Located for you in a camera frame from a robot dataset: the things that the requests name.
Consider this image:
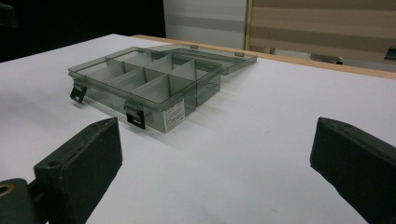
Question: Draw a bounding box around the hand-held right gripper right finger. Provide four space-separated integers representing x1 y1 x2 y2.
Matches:
309 117 396 224

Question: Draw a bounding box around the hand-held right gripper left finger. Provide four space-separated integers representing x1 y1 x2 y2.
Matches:
33 117 123 224

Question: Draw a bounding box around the grey clear plastic organizer box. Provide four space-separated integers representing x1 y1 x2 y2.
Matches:
67 43 259 134

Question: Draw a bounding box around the dark curtain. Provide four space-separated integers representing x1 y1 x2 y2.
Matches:
0 0 167 63

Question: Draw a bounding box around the wooden desk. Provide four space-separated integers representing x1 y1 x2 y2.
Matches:
244 0 396 65

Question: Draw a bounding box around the white cabinet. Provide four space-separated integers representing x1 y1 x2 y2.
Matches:
163 0 250 50

